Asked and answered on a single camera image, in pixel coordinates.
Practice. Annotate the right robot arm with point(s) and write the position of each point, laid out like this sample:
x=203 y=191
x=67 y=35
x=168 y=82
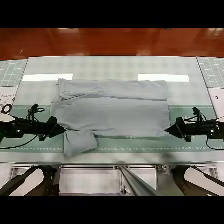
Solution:
x=208 y=127

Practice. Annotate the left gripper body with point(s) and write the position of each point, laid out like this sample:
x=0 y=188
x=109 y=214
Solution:
x=48 y=128

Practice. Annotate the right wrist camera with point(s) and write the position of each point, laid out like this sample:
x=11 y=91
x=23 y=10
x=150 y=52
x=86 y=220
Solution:
x=197 y=114

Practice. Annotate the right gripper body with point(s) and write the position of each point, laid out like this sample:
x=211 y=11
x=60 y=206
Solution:
x=182 y=128

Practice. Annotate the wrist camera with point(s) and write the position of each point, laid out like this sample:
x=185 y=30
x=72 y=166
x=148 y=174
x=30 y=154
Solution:
x=197 y=114
x=34 y=110

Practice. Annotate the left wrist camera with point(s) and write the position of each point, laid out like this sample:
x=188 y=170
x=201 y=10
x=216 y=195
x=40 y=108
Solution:
x=34 y=110

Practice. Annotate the grey T-shirt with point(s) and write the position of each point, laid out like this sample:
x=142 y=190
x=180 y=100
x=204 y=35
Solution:
x=113 y=113

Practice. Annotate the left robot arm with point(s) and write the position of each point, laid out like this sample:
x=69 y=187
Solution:
x=16 y=128

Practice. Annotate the silver frame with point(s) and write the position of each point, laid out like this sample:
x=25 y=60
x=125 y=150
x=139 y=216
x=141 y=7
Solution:
x=136 y=180

